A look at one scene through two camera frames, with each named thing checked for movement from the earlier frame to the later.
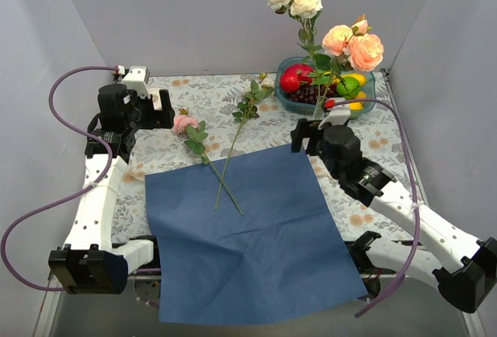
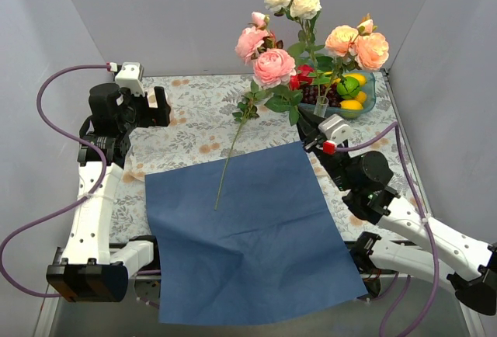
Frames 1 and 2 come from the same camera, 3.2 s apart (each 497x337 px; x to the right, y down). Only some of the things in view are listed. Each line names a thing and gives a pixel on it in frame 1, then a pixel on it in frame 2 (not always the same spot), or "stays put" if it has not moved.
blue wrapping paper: x=246 y=236 stays put
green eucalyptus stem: x=245 y=112 stays put
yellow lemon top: x=360 y=78 stays put
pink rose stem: x=196 y=133 to x=272 y=67
